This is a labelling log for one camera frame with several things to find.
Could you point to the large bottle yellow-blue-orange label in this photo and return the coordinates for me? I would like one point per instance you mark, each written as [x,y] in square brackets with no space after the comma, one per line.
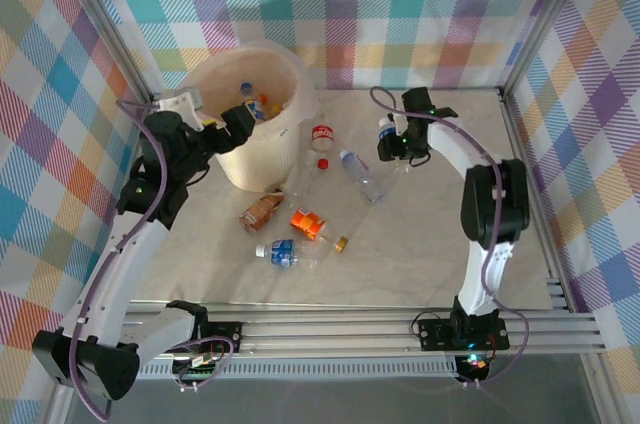
[257,109]

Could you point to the small bottle blue label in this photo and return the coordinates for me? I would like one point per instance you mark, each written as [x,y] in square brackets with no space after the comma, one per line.
[386,131]

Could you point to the clear bottle blue cap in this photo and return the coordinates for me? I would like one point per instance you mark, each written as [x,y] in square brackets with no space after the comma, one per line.
[362,176]

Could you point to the large clear bottle red cap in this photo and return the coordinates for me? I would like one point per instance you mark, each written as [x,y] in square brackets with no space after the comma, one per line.
[323,163]

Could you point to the clear bottle orange label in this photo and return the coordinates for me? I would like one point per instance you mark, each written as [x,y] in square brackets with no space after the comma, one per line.
[306,223]

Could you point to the clear bottle blue label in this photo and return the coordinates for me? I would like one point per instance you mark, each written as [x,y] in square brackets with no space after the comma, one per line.
[282,251]

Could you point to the right robot arm white-black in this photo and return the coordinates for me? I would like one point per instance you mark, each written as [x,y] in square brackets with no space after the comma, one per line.
[480,274]

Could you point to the left robot arm white-black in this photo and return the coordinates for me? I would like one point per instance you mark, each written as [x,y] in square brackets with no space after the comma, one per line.
[120,264]

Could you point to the beige plastic waste bin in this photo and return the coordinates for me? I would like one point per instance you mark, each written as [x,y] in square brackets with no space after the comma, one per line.
[260,159]

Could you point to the translucent plastic bin liner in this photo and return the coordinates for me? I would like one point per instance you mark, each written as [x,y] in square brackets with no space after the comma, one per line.
[280,69]

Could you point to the bottle with dark blue cap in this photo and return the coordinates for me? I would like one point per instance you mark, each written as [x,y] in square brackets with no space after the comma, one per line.
[246,89]

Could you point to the bottle with red label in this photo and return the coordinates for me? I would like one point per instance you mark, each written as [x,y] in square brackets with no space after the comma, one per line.
[322,134]

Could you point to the crushed bottle brown label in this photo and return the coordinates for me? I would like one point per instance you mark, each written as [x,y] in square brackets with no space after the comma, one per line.
[260,214]

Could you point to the colourful plaid cloth backdrop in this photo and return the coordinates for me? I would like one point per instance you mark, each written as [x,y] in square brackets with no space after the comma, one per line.
[40,94]
[600,119]
[350,4]

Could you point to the aluminium extrusion base beam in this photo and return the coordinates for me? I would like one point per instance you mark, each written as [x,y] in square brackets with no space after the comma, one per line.
[325,334]

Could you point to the grey metal base panel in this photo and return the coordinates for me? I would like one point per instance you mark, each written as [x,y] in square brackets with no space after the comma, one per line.
[325,404]

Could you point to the aluminium frame post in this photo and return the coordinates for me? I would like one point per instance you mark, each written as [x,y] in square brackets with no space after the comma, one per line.
[546,19]
[109,19]

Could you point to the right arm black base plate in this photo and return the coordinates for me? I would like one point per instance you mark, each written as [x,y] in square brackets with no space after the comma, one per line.
[435,334]

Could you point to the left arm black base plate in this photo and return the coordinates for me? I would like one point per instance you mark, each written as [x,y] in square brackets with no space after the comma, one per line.
[227,336]

